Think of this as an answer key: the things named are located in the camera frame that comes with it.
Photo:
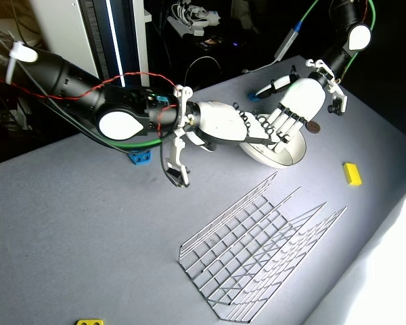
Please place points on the yellow block with holes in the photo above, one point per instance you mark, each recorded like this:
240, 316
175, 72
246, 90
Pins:
89, 322

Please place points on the white cabinet with light strip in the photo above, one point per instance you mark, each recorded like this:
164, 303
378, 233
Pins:
64, 30

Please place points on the blue pentagon block with holes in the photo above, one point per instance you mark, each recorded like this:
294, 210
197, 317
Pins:
142, 159

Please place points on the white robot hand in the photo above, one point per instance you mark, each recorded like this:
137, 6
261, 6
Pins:
220, 122
304, 94

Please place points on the brown round disc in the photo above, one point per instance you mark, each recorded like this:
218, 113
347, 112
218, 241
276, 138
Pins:
314, 128

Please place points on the small blue block with holes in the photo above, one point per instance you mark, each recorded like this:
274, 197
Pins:
252, 97

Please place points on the yellow rectangular block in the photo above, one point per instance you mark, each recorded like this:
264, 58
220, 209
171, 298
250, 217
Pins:
352, 174

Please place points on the spare white robot hand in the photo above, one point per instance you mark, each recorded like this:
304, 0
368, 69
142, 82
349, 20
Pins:
196, 15

